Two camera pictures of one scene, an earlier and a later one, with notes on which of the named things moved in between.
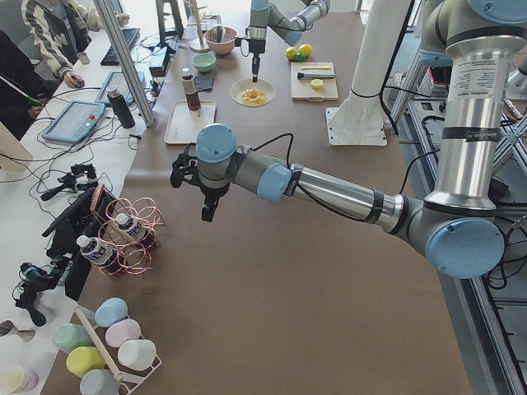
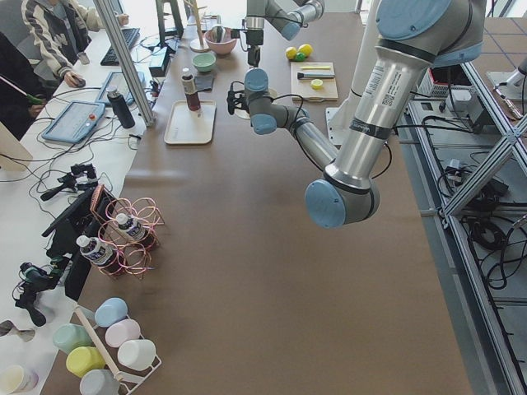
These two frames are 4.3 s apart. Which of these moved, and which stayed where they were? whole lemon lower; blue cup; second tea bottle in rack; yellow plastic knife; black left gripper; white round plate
Moved: white round plate; black left gripper
Stayed: blue cup; second tea bottle in rack; yellow plastic knife; whole lemon lower
